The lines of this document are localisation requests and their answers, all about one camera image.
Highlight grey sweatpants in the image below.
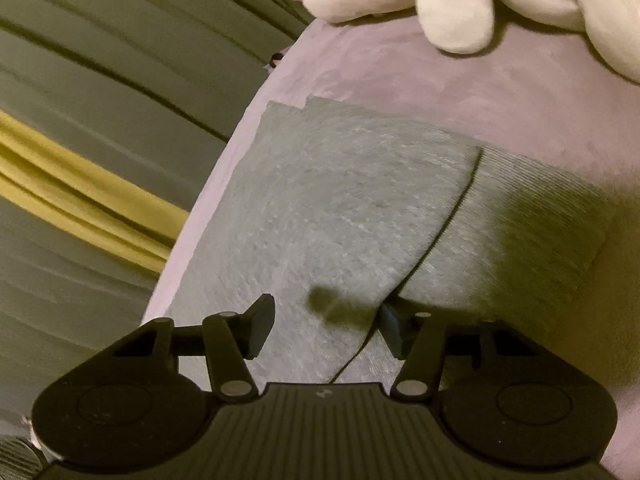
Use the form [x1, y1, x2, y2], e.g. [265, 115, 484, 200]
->
[168, 98, 614, 384]

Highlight yellow curtain panel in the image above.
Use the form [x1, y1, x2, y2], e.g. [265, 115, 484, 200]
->
[1, 113, 186, 274]

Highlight grey-green curtain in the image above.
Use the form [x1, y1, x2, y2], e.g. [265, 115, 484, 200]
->
[1, 0, 310, 436]

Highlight pink bed blanket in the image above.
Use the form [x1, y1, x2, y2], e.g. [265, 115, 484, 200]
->
[145, 14, 639, 479]

